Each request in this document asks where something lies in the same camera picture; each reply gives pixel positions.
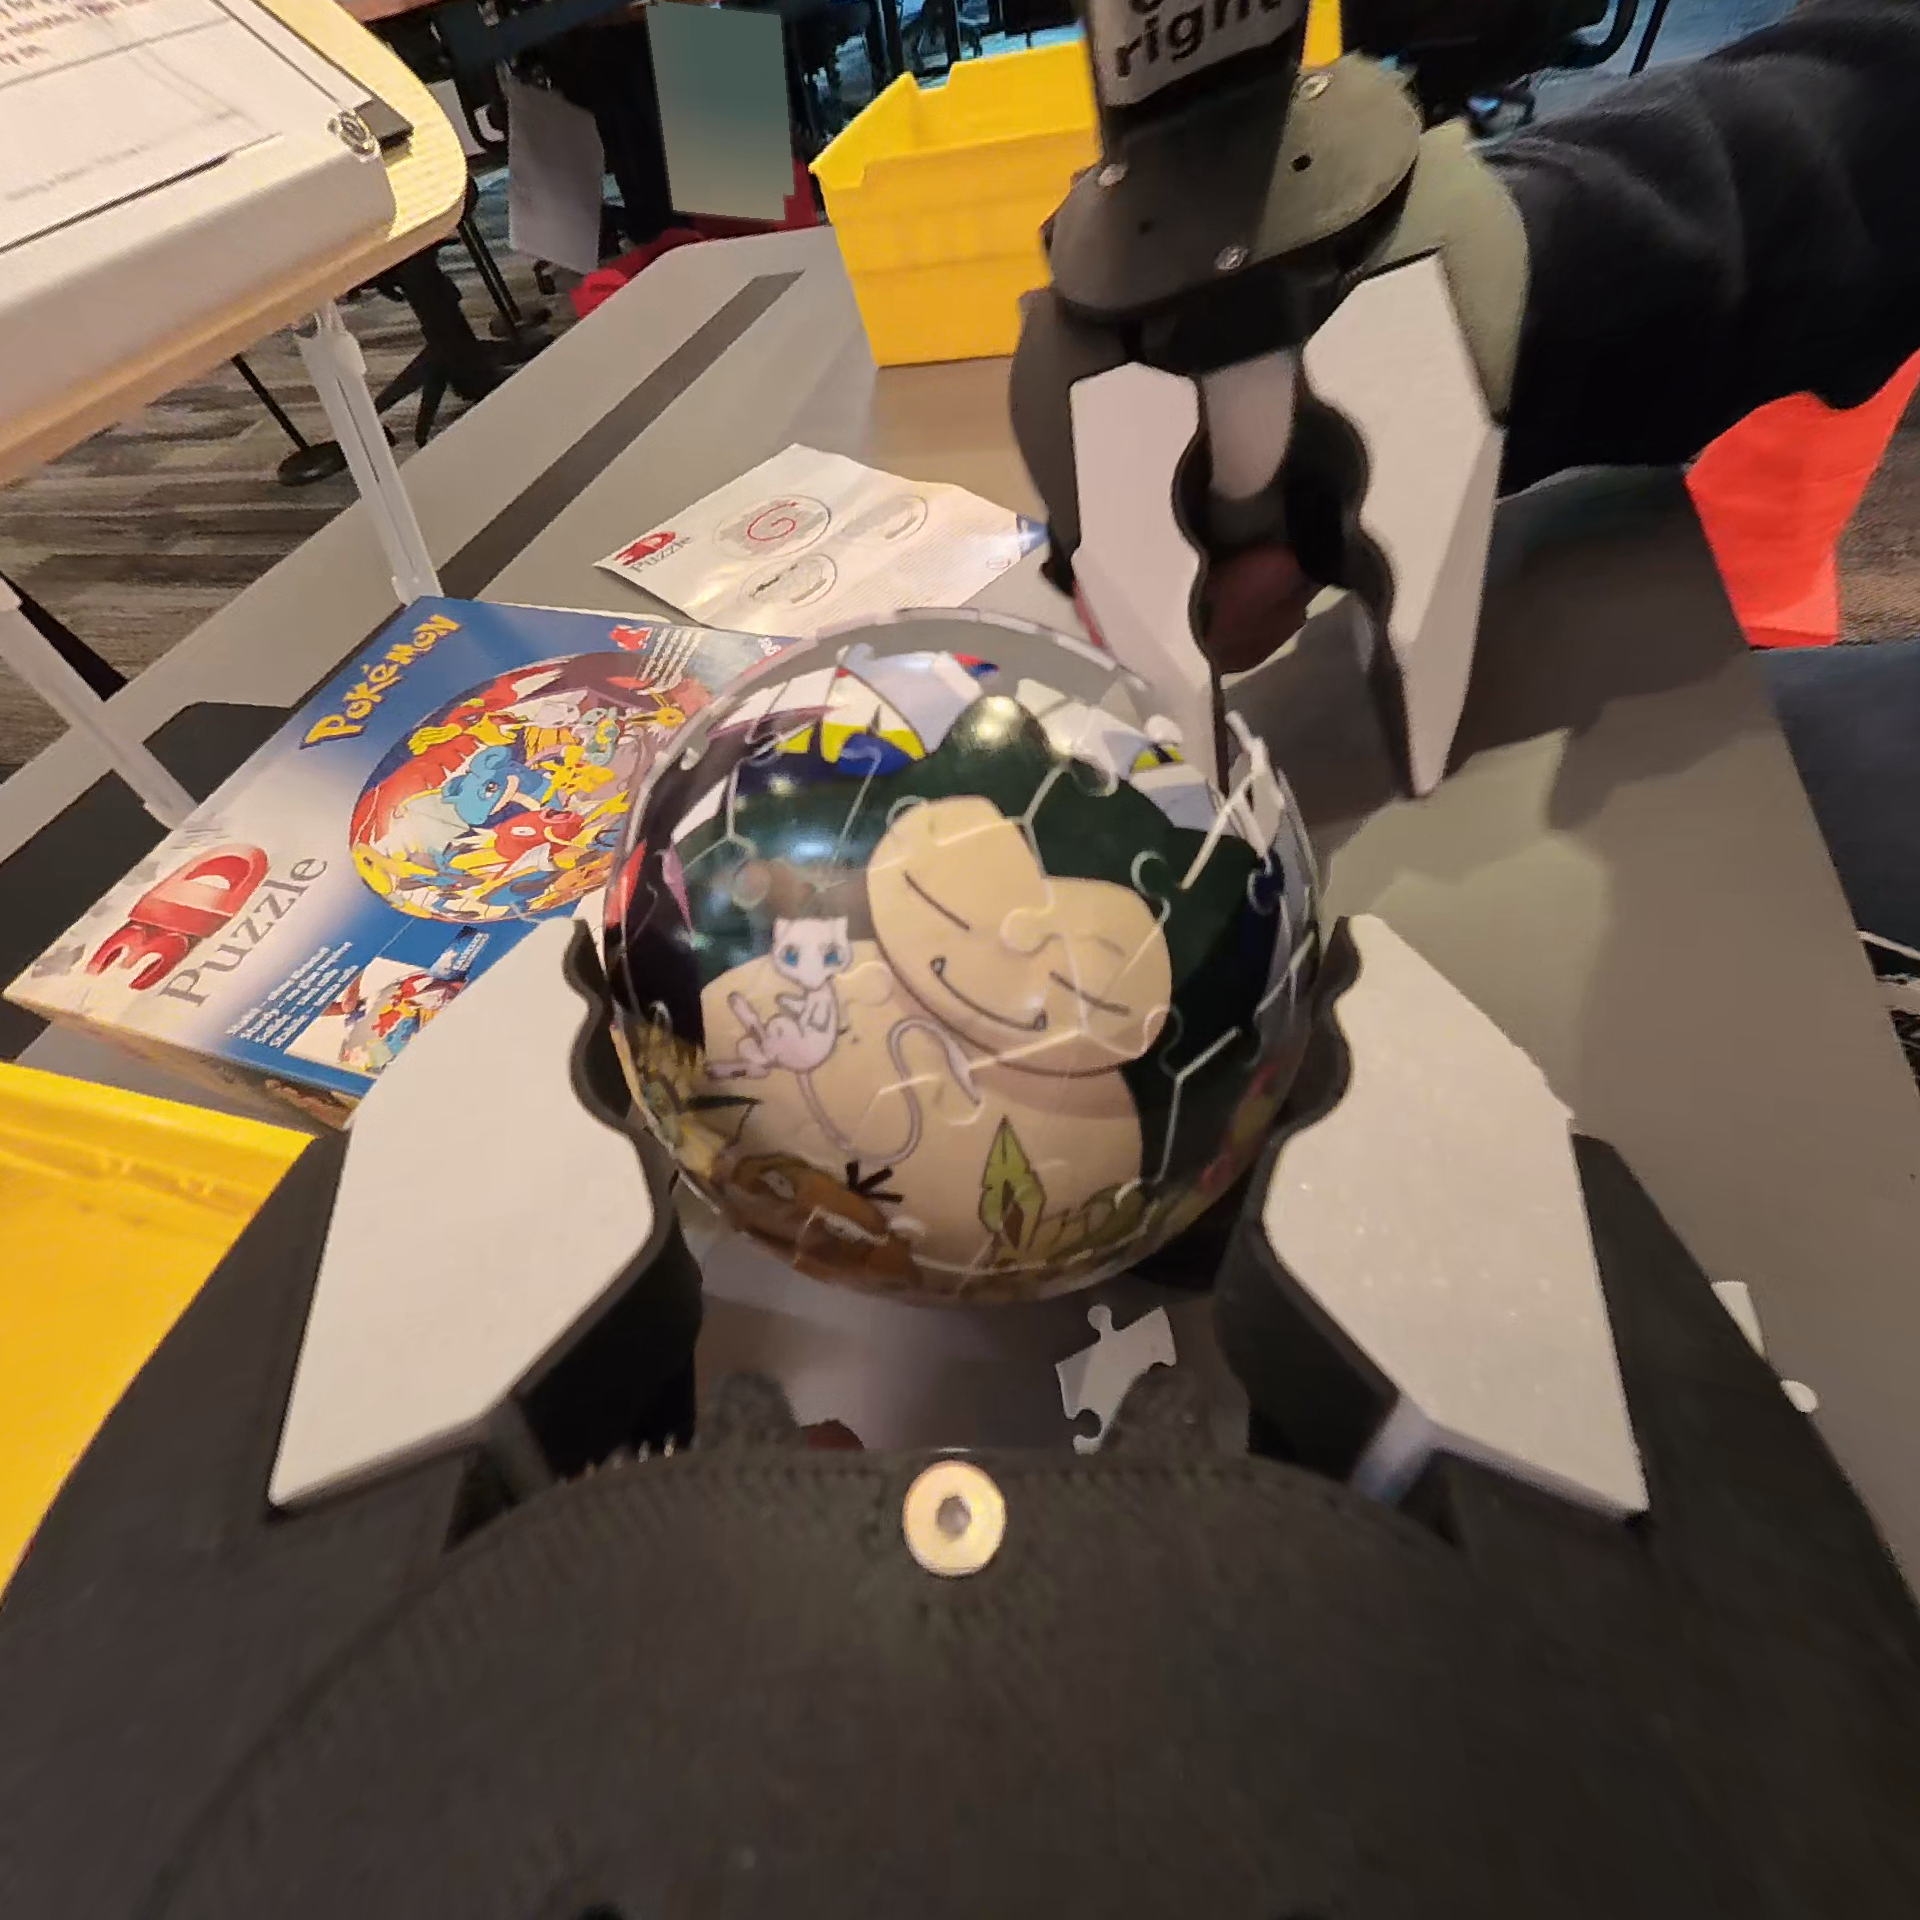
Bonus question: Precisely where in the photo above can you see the black office chair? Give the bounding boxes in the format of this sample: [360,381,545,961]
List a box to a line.
[360,239,565,452]

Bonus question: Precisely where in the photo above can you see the white paper sheet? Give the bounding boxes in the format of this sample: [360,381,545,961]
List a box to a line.
[507,75,609,275]

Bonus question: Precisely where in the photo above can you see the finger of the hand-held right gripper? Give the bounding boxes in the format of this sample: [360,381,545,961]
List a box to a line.
[1290,247,1509,800]
[1009,292,1249,781]

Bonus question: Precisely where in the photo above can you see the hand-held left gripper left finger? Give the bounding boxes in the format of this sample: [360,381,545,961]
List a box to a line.
[269,915,707,1508]

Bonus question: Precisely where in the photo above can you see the white puzzle piece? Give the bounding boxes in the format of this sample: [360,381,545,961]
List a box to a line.
[1710,1280,1819,1414]
[1054,1303,1179,1454]

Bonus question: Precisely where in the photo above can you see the person's right forearm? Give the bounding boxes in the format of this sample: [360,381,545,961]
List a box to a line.
[1478,0,1920,495]

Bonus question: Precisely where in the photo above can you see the person's right hand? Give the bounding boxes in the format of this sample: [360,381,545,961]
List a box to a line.
[1206,537,1326,676]

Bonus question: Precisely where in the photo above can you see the yellow plastic bin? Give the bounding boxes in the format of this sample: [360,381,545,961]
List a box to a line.
[0,1063,318,1592]
[809,37,1105,368]

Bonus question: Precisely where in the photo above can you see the colourful puzzle ball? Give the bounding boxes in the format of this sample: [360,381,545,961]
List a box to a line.
[600,613,1326,1305]

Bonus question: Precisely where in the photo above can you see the white document holder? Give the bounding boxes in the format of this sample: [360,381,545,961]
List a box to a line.
[0,0,415,437]

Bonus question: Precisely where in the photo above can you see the wooden side table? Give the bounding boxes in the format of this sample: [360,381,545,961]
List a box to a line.
[0,67,472,828]

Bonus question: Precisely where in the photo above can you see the white instruction sheet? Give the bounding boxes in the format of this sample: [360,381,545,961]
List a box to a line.
[594,441,1051,639]

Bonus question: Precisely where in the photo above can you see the blue puzzle box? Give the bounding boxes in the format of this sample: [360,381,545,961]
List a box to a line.
[6,597,799,1129]

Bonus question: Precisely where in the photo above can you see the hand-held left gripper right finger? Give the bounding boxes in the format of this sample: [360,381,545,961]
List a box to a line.
[1208,915,1653,1518]

